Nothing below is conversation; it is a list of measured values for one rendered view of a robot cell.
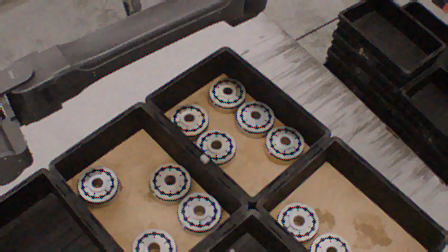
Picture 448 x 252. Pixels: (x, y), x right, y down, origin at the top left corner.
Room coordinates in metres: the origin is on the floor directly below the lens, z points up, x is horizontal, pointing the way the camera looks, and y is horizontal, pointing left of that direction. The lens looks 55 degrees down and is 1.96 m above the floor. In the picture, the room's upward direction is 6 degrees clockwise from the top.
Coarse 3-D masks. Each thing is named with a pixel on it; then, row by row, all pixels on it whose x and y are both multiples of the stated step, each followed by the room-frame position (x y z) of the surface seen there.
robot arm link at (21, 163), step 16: (16, 64) 0.39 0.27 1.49; (0, 80) 0.36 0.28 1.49; (16, 80) 0.36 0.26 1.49; (0, 96) 0.34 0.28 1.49; (0, 128) 0.30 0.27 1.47; (16, 128) 0.31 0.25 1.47; (0, 144) 0.28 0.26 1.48; (16, 144) 0.28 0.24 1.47; (0, 160) 0.26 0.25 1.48; (16, 160) 0.27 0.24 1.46; (32, 160) 0.28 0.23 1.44; (0, 176) 0.25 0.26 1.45; (16, 176) 0.26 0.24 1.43
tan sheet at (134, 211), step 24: (120, 144) 0.70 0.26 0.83; (144, 144) 0.71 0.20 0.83; (120, 168) 0.62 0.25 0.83; (144, 168) 0.63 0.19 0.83; (120, 192) 0.56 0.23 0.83; (144, 192) 0.57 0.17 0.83; (192, 192) 0.58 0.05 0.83; (96, 216) 0.48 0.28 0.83; (120, 216) 0.49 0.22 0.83; (144, 216) 0.50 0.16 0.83; (168, 216) 0.51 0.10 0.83; (120, 240) 0.43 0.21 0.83; (192, 240) 0.45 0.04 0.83
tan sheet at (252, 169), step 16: (192, 96) 0.88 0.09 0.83; (208, 96) 0.89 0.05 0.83; (208, 112) 0.83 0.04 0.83; (208, 128) 0.78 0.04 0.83; (224, 128) 0.79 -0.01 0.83; (240, 144) 0.74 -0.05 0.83; (256, 144) 0.75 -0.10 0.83; (304, 144) 0.76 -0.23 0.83; (240, 160) 0.69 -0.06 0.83; (256, 160) 0.70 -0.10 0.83; (240, 176) 0.64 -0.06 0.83; (256, 176) 0.65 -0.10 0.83; (272, 176) 0.65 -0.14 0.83; (256, 192) 0.60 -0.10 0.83
